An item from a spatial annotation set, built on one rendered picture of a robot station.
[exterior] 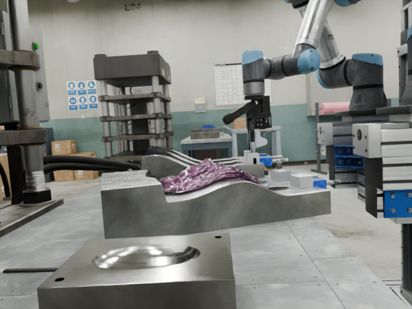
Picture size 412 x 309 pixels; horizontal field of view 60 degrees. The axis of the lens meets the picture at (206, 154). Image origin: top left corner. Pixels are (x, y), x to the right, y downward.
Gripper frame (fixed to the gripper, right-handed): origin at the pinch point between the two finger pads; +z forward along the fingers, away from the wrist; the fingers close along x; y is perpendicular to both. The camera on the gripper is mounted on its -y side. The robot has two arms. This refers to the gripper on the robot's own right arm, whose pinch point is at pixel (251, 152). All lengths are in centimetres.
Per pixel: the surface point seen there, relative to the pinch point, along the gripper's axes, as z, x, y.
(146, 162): -0.7, -17.8, -33.9
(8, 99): -24, 1, -86
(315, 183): 4.8, -39.6, 11.6
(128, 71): -89, 374, -128
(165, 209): 5, -57, -23
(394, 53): -131, 637, 363
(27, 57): -36, -10, -71
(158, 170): 2.1, -17.7, -30.3
